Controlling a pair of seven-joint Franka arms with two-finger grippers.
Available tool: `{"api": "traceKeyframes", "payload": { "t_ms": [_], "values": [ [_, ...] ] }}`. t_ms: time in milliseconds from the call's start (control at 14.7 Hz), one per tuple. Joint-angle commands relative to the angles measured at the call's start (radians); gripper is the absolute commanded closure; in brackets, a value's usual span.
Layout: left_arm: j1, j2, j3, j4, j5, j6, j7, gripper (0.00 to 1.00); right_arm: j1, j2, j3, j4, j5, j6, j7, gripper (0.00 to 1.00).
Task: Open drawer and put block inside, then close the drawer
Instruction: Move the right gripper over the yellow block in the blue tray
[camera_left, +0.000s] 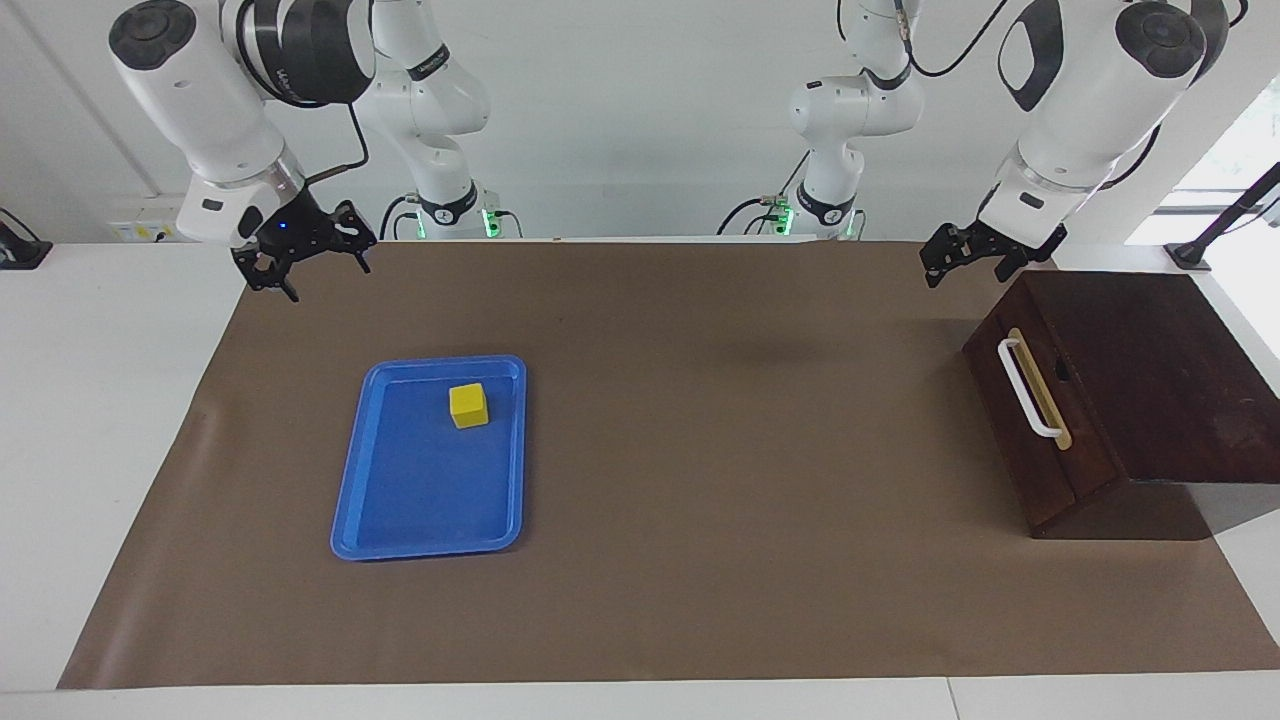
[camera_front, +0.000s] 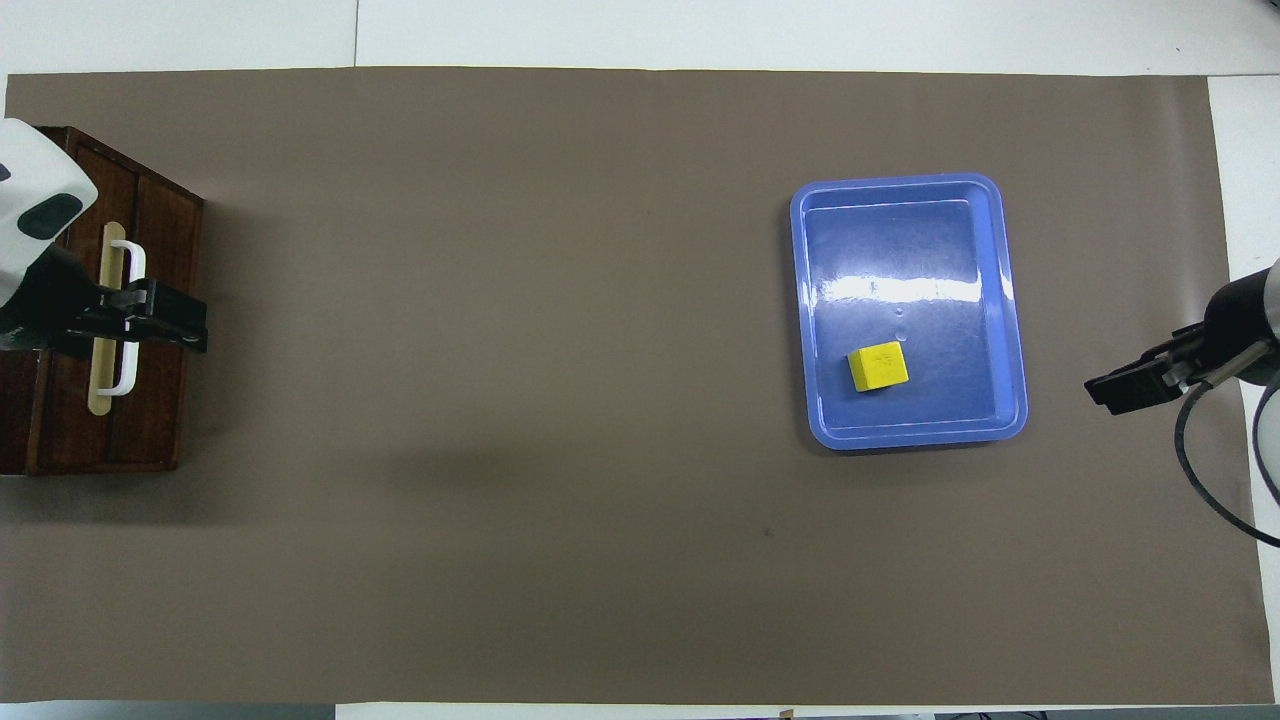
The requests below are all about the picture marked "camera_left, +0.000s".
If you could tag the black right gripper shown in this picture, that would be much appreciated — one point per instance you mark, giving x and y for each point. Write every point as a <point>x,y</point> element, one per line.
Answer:
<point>285,232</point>

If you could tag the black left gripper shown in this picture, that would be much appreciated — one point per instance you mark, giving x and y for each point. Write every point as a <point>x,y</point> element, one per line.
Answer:
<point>985,243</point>

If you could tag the dark wooden drawer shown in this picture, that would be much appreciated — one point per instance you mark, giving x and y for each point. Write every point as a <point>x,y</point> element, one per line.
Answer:
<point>1015,450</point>

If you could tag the yellow block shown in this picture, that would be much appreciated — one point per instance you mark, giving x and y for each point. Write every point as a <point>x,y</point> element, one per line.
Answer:
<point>468,405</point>

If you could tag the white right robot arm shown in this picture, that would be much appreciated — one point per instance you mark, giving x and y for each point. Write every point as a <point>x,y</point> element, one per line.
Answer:
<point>200,100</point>

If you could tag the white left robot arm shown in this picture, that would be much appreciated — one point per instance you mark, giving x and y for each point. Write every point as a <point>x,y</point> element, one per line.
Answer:
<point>1090,90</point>

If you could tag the dark wooden drawer cabinet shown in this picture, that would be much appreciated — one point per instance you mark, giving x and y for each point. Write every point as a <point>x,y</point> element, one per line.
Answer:
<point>1170,380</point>

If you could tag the blue plastic tray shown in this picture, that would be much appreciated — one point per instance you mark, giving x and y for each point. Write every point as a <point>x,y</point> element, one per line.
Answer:
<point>430,480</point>

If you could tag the black stand base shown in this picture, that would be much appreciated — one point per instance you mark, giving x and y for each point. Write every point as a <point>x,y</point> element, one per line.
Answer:
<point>20,252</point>

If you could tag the brown paper table mat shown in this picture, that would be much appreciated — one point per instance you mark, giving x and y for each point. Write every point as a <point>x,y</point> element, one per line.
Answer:
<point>700,450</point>

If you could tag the wall power outlet strip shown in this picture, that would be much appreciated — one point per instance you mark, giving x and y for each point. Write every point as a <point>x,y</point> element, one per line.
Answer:
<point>140,232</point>

